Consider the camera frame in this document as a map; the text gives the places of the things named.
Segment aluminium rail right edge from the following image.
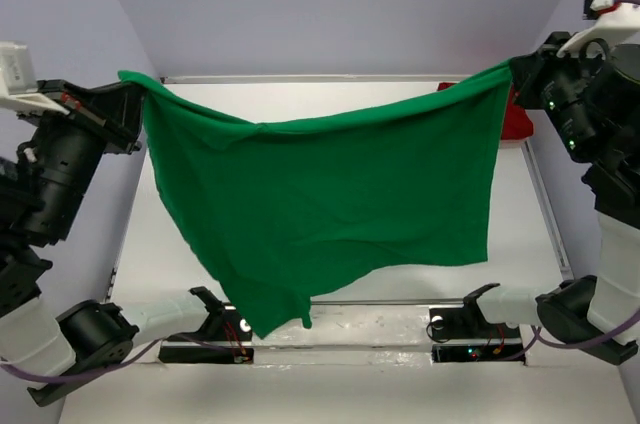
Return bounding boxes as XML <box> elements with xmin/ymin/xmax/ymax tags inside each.
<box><xmin>522</xmin><ymin>139</ymin><xmax>574</xmax><ymax>279</ymax></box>

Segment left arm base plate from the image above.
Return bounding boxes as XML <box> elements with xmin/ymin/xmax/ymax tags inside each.
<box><xmin>158</xmin><ymin>287</ymin><xmax>254</xmax><ymax>365</ymax></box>

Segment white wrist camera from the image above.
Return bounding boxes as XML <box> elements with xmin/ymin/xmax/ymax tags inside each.
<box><xmin>1</xmin><ymin>41</ymin><xmax>69</xmax><ymax>116</ymax></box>
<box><xmin>557</xmin><ymin>0</ymin><xmax>639</xmax><ymax>57</ymax></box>

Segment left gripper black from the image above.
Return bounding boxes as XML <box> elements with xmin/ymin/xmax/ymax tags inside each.
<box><xmin>30</xmin><ymin>69</ymin><xmax>160</xmax><ymax>233</ymax></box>

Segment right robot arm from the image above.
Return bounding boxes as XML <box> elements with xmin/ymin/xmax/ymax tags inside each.
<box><xmin>460</xmin><ymin>31</ymin><xmax>639</xmax><ymax>366</ymax></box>

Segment folded red t-shirt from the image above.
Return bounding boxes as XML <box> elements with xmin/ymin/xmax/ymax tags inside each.
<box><xmin>442</xmin><ymin>81</ymin><xmax>534</xmax><ymax>145</ymax></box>

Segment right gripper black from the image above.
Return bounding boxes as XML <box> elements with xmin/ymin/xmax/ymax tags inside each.
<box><xmin>515</xmin><ymin>29</ymin><xmax>616</xmax><ymax>164</ymax></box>

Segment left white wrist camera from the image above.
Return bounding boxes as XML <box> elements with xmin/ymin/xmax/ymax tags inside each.
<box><xmin>1</xmin><ymin>41</ymin><xmax>69</xmax><ymax>116</ymax></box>

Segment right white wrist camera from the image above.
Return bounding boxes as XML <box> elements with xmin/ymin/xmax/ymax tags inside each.
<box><xmin>557</xmin><ymin>0</ymin><xmax>639</xmax><ymax>57</ymax></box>

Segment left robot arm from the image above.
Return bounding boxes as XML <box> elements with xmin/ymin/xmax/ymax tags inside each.
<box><xmin>1</xmin><ymin>80</ymin><xmax>224</xmax><ymax>407</ymax></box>

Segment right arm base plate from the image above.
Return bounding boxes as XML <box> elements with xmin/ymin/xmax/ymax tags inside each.
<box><xmin>425</xmin><ymin>307</ymin><xmax>526</xmax><ymax>364</ymax></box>

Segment green t-shirt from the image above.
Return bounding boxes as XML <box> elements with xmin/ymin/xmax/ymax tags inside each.
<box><xmin>118</xmin><ymin>63</ymin><xmax>512</xmax><ymax>337</ymax></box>

